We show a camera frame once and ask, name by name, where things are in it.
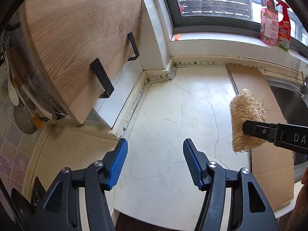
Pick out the brown cardboard sheet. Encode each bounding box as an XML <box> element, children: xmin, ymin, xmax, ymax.
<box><xmin>228</xmin><ymin>64</ymin><xmax>294</xmax><ymax>211</ymax></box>

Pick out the person right hand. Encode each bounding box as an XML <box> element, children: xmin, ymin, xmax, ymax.
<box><xmin>285</xmin><ymin>169</ymin><xmax>307</xmax><ymax>230</ymax></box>

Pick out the black rack bracket rear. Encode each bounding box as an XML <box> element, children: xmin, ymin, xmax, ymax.
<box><xmin>127</xmin><ymin>32</ymin><xmax>140</xmax><ymax>62</ymax></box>

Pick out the black rack bracket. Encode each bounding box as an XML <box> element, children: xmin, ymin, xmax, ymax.
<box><xmin>127</xmin><ymin>32</ymin><xmax>140</xmax><ymax>62</ymax></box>
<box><xmin>90</xmin><ymin>58</ymin><xmax>114</xmax><ymax>99</ymax></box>

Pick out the steel kitchen sink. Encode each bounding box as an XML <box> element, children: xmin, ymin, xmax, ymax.
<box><xmin>265</xmin><ymin>76</ymin><xmax>307</xmax><ymax>182</ymax></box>

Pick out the small orange object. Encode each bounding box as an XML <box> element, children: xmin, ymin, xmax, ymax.
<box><xmin>174</xmin><ymin>34</ymin><xmax>181</xmax><ymax>41</ymax></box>

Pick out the white spatula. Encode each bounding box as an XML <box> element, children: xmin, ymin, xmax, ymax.
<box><xmin>7</xmin><ymin>77</ymin><xmax>19</xmax><ymax>106</ymax></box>

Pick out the steel kitchen faucet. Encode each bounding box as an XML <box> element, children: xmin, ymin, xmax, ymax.
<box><xmin>301</xmin><ymin>71</ymin><xmax>308</xmax><ymax>95</ymax></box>

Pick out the window frame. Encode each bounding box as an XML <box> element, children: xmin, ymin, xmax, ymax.
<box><xmin>165</xmin><ymin>0</ymin><xmax>307</xmax><ymax>56</ymax></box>

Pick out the pink soap refill pouch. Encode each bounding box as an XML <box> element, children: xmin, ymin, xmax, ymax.
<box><xmin>260</xmin><ymin>0</ymin><xmax>279</xmax><ymax>46</ymax></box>

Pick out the red spray bottle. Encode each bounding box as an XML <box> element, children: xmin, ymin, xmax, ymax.
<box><xmin>276</xmin><ymin>0</ymin><xmax>291</xmax><ymax>51</ymax></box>

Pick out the wooden cutting board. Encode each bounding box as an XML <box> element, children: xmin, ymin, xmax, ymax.
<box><xmin>20</xmin><ymin>0</ymin><xmax>141</xmax><ymax>124</ymax></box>

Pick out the loofah sponge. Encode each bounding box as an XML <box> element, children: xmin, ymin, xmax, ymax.
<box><xmin>228</xmin><ymin>88</ymin><xmax>268</xmax><ymax>154</ymax></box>

